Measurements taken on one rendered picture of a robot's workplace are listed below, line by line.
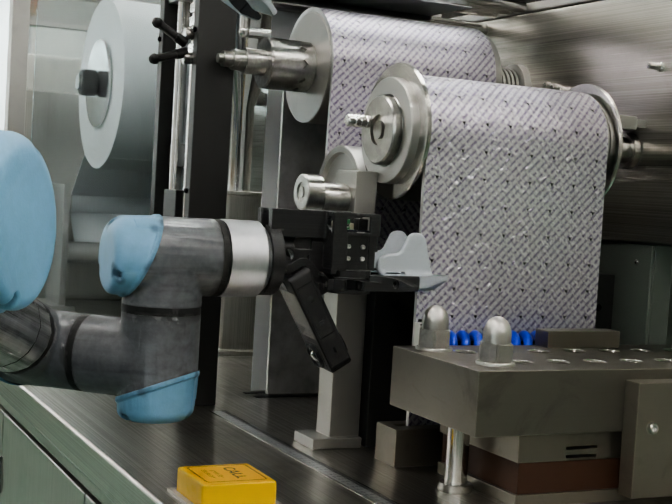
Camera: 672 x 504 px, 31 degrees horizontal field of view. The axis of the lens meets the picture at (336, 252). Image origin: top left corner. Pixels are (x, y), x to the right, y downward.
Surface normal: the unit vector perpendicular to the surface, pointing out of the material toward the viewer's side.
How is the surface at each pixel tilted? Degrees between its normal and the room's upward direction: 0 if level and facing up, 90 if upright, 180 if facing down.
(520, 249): 90
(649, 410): 90
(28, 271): 86
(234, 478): 0
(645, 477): 90
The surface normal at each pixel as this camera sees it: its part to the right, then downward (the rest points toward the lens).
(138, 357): -0.33, 0.00
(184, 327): 0.70, 0.08
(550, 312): 0.43, 0.07
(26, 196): 0.99, 0.02
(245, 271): 0.40, 0.32
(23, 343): 0.81, 0.46
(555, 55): -0.90, -0.03
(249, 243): 0.41, -0.42
